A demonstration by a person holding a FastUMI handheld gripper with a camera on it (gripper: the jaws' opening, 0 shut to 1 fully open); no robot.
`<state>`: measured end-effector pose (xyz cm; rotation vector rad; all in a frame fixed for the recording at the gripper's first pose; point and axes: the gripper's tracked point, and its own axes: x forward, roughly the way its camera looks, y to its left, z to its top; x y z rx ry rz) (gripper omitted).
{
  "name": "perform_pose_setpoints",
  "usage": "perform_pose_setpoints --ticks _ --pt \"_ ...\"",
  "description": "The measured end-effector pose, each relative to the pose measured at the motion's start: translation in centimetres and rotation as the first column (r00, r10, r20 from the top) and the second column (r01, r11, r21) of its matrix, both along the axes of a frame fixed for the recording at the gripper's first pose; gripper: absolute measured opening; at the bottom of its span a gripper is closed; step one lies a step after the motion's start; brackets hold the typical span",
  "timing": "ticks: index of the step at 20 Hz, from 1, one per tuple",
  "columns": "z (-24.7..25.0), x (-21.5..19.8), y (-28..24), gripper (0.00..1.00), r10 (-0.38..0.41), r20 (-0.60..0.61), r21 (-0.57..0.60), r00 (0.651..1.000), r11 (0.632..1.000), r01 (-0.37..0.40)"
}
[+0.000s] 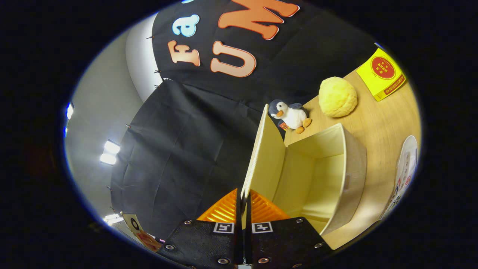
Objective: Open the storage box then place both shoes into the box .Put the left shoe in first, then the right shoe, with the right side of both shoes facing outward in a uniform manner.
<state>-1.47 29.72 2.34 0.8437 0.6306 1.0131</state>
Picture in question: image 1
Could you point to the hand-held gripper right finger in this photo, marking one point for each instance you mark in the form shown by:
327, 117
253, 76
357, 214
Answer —
283, 243

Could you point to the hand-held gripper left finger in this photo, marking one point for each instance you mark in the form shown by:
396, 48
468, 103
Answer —
209, 243

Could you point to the beige fabric storage box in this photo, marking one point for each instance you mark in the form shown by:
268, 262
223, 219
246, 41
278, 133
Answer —
317, 175

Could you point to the white canvas shoe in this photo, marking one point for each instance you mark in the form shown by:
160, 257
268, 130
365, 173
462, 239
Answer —
405, 172

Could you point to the printed card sign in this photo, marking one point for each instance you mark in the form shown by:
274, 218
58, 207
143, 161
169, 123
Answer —
143, 236

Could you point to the ceiling light panel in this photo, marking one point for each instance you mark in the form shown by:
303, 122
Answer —
69, 111
110, 152
112, 218

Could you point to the penguin plush toy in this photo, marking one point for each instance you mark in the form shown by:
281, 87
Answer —
293, 116

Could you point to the yellow round plush cushion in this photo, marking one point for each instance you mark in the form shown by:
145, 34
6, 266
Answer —
338, 98

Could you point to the yellow book with red circle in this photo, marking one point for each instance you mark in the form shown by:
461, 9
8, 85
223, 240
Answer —
382, 74

